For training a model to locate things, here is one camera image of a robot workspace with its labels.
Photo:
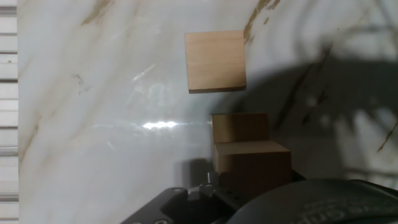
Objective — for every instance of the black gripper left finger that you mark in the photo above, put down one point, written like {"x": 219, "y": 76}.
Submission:
{"x": 192, "y": 207}

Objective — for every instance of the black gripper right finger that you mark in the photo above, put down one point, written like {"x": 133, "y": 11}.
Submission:
{"x": 298, "y": 175}

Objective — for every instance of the medium light wooden cube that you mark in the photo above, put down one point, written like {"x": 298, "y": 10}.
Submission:
{"x": 239, "y": 127}
{"x": 216, "y": 59}
{"x": 252, "y": 165}

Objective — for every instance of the white marble pattern sheet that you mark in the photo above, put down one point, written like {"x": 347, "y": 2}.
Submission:
{"x": 109, "y": 124}

